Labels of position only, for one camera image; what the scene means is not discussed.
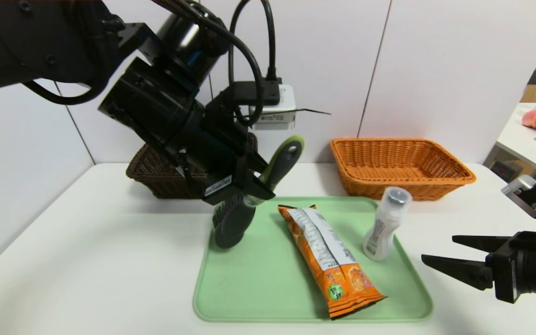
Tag dark brown wicker basket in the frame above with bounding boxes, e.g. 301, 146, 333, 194
126, 133, 258, 200

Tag white side table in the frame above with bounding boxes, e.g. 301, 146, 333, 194
495, 103, 536, 183

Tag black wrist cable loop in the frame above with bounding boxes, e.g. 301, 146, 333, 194
21, 79, 108, 106

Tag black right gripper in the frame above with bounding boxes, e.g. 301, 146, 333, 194
421, 230, 536, 304

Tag thick black camera cable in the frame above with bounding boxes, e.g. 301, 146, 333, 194
228, 0, 280, 87

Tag orange snack bag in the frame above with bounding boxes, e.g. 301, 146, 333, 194
278, 204, 386, 320

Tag grey brush with green handle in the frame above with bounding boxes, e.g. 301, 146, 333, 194
212, 135, 305, 249

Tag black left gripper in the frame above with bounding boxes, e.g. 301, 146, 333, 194
172, 119, 276, 214

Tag orange wicker basket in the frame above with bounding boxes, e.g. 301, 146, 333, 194
329, 138, 476, 201

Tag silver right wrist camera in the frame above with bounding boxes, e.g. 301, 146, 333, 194
502, 175, 536, 219

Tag light green plastic tray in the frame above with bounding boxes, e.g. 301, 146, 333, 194
193, 196, 434, 322

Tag white bottle with grey cap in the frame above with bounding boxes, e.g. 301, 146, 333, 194
363, 187, 412, 261

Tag black cable with white tag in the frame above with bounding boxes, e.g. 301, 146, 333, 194
152, 0, 265, 127

